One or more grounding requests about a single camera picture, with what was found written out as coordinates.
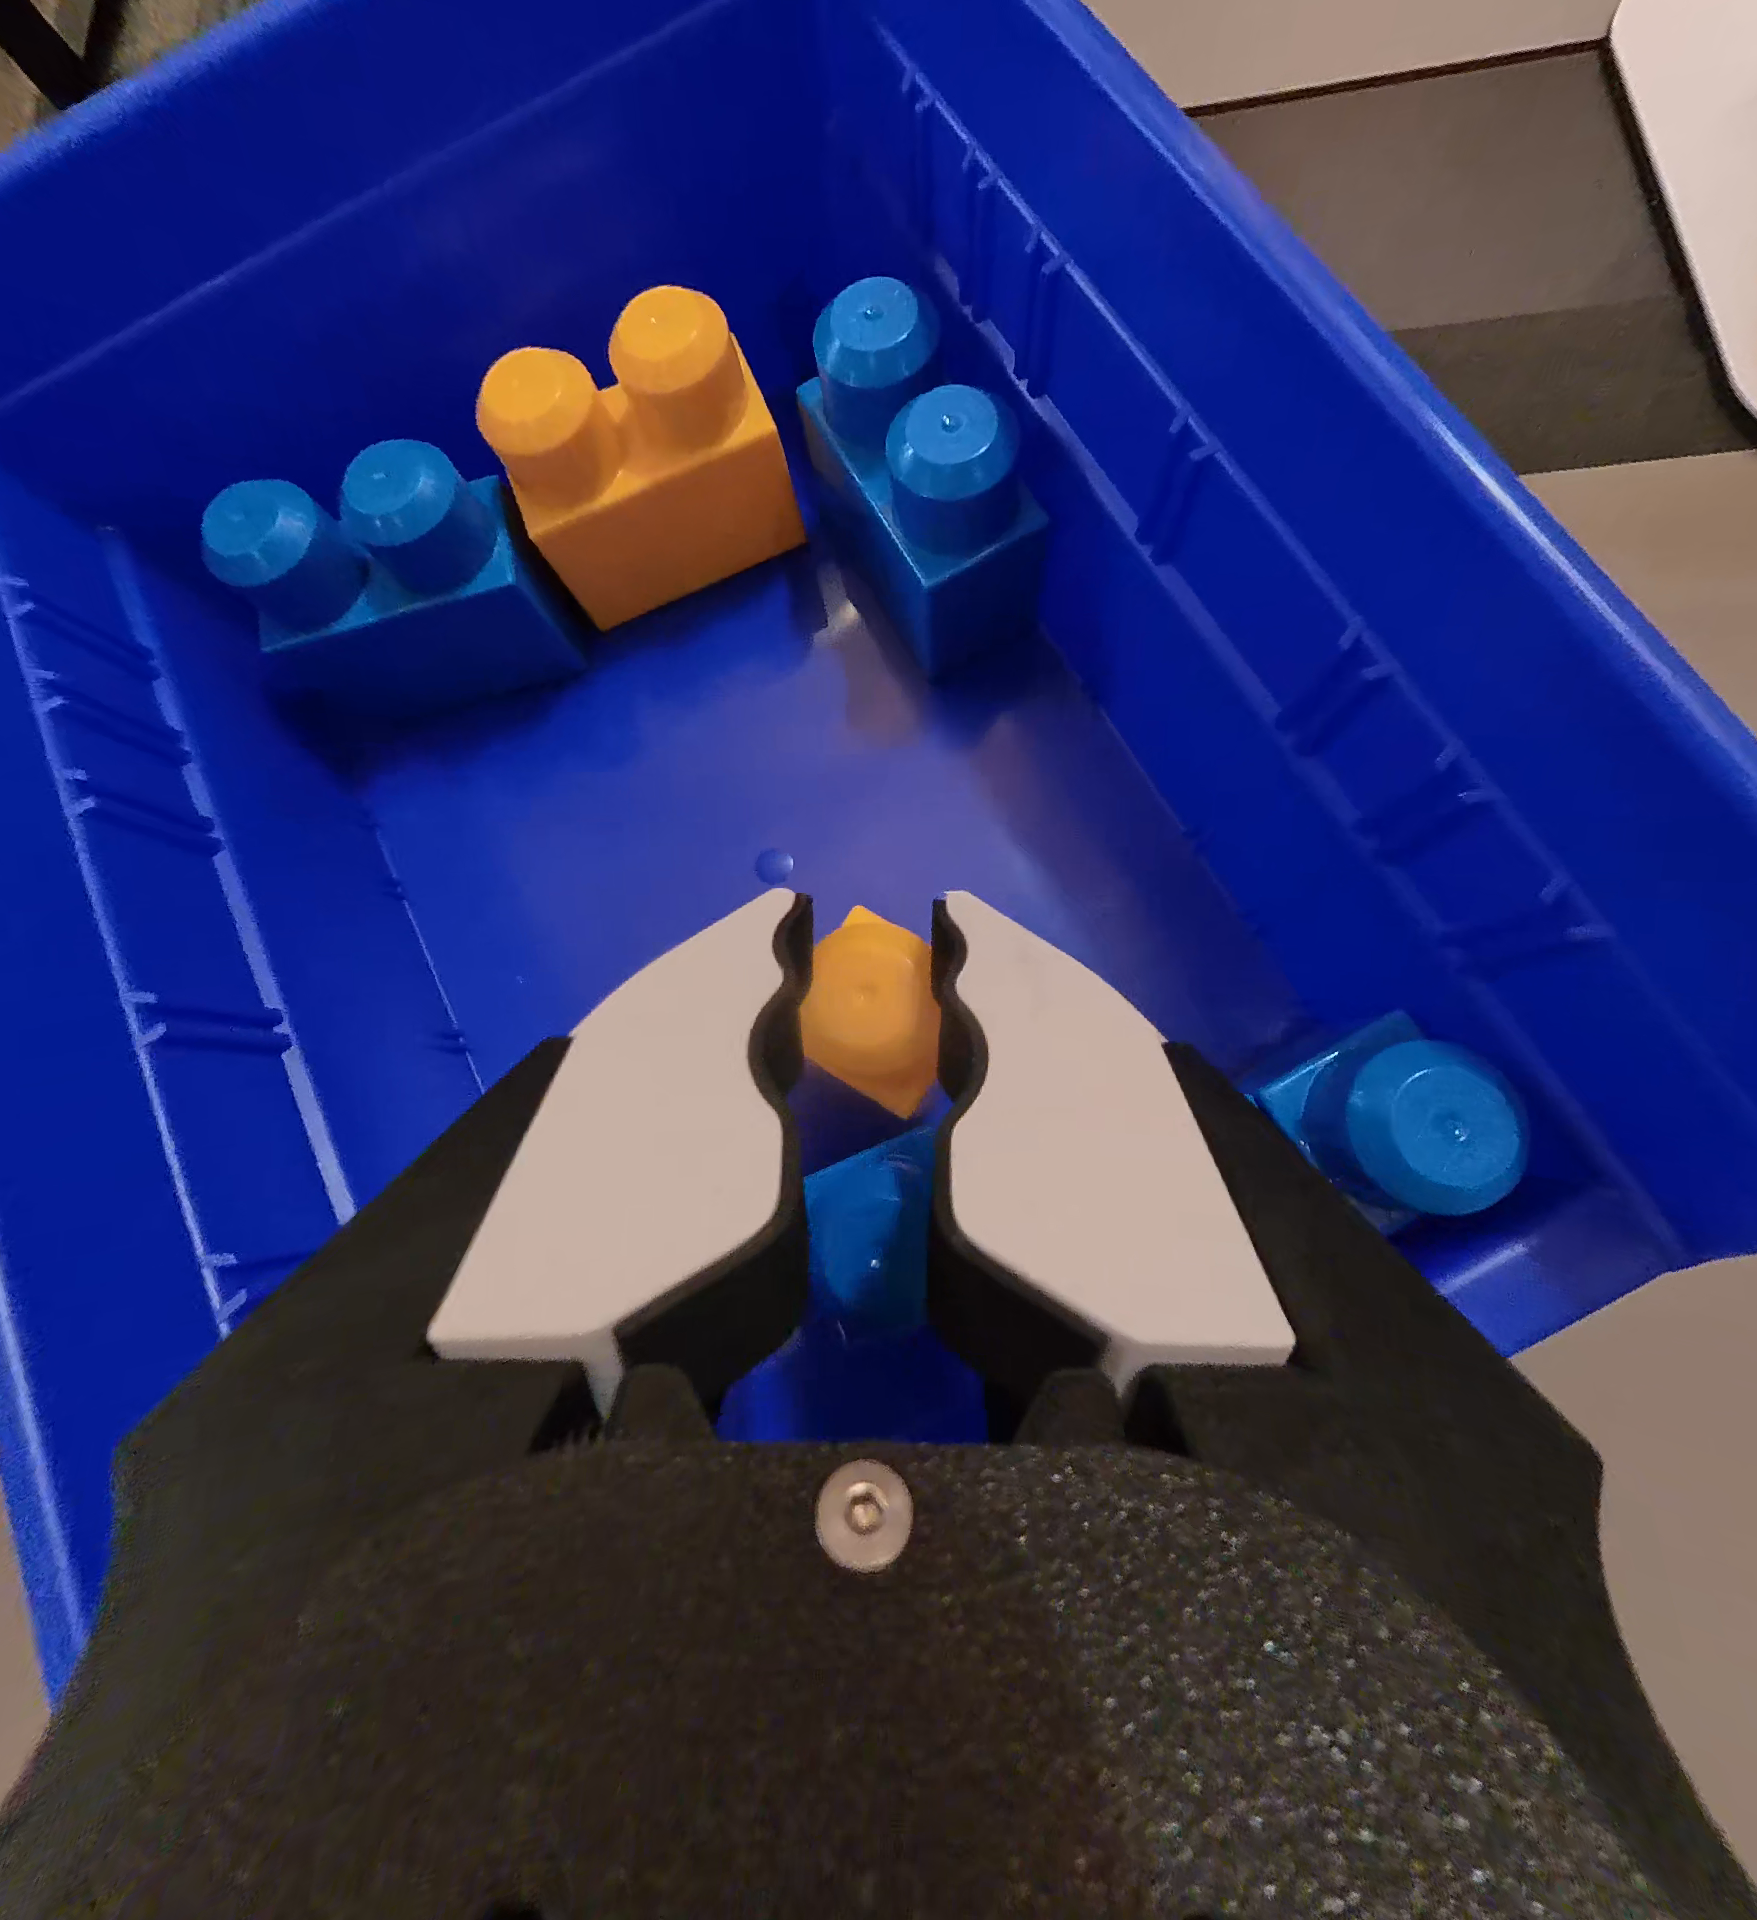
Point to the blue two-stud toy block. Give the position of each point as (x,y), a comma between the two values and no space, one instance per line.
(954,555)
(411,616)

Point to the white document stand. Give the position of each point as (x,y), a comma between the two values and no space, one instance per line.
(1734,225)

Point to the yellow two-stud toy block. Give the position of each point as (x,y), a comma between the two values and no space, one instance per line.
(668,509)

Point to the blue plastic bin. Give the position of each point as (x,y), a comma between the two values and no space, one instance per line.
(668,781)

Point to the blue one-stud toy block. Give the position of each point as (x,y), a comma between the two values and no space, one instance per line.
(1418,1125)
(863,1230)

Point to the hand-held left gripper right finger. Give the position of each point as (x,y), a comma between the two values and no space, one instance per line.
(1120,1185)

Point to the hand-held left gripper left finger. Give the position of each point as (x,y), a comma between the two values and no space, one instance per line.
(608,1185)

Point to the yellow one-stud toy block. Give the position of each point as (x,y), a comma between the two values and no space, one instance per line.
(871,1006)

